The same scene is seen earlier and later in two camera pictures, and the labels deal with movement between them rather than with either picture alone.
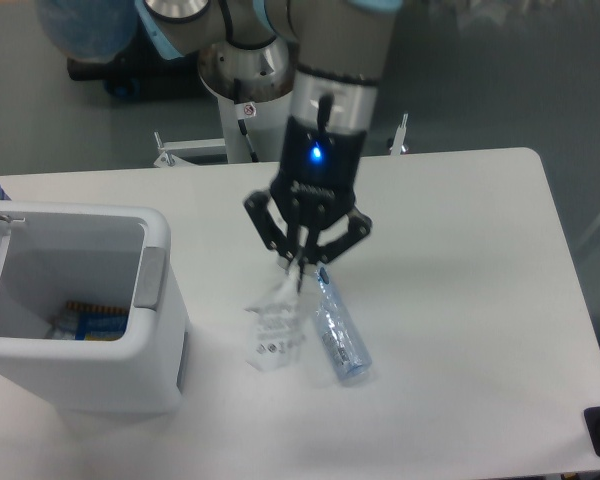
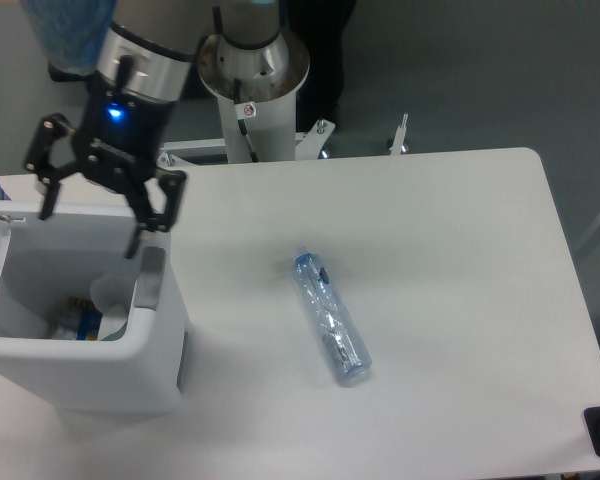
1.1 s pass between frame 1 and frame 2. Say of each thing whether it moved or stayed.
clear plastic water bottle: stayed
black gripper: moved
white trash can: stayed
